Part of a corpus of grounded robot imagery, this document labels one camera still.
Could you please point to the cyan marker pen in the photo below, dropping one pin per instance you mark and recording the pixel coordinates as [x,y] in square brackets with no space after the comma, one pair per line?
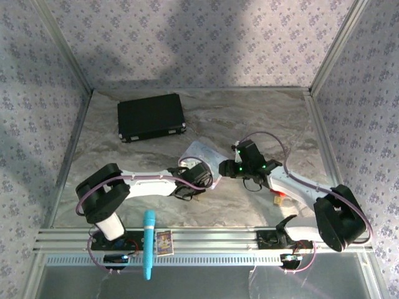
[149,243]

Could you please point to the black hard case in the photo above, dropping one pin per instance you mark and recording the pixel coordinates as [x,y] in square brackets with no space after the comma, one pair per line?
[149,116]

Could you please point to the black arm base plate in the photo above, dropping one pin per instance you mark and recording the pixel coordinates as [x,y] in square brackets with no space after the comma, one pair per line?
[131,241]
[268,240]

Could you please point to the small black controller box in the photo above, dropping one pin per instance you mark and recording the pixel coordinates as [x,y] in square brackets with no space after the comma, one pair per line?
[116,261]
[290,260]

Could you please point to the aluminium corner post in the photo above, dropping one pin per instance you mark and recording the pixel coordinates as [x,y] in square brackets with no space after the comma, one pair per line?
[338,46]
[62,46]

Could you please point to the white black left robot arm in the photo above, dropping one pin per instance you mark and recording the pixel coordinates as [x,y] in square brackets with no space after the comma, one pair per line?
[146,187]

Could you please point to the brass padlock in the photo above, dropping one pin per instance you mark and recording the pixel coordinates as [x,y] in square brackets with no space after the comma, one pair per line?
[278,201]

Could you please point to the pastel cartoon storage box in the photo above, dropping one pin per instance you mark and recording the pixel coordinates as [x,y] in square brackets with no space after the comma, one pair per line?
[204,151]

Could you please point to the aluminium frame rail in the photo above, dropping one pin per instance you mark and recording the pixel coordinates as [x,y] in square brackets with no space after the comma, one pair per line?
[202,241]

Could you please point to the small colourful picture card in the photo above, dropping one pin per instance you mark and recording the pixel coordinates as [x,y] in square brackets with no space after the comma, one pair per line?
[164,243]

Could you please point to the small orange red piece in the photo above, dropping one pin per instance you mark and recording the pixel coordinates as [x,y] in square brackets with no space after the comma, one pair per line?
[281,193]

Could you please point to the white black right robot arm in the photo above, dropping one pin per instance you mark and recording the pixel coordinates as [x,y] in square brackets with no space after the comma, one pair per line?
[299,187]

